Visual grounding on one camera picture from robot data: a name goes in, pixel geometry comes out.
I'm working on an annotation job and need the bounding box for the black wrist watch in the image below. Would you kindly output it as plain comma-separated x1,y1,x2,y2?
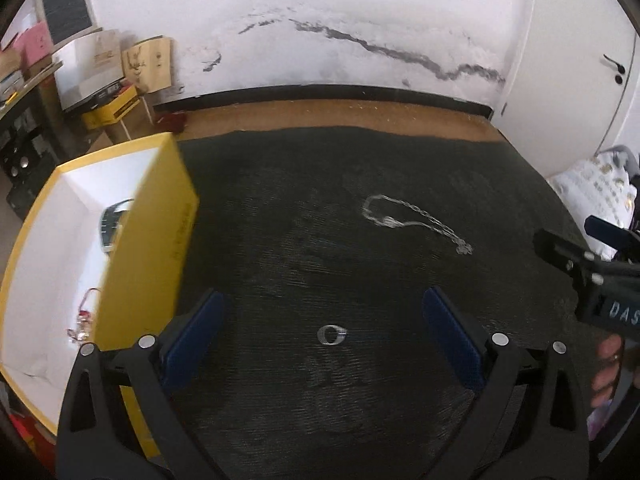
99,198,134,256

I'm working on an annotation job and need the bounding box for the white door with handle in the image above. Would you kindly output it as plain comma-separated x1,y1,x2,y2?
491,0,638,177

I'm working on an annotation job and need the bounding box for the white paper bag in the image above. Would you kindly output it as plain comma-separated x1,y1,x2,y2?
52,29,124,110

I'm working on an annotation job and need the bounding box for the black desk with shelf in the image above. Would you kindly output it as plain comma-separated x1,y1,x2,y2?
1,61,68,162

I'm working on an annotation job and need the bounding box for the red braided cord bracelet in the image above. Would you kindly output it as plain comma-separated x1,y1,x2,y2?
66,287,101,345

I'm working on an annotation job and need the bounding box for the person's hand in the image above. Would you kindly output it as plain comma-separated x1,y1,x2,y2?
590,334,623,408

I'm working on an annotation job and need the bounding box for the brown paper bag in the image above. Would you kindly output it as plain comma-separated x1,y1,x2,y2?
122,36,172,93

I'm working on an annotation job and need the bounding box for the silver chain necklace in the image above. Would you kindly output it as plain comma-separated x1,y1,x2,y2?
361,193,474,257

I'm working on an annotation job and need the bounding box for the patterned white cushion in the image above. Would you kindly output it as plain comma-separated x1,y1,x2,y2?
547,145,639,260

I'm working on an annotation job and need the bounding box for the yellow white open box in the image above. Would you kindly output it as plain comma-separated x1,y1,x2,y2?
1,133,198,432

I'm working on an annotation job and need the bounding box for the yellow cardboard box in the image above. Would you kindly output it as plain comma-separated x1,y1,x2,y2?
81,86,140,130

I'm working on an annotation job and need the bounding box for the black speaker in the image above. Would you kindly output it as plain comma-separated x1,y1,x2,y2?
1,129,43,182

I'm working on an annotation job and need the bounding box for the dark round textured mat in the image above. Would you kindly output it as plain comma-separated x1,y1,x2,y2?
172,128,600,479

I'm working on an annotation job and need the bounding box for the pink box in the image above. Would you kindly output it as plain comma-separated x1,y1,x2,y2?
11,22,53,70

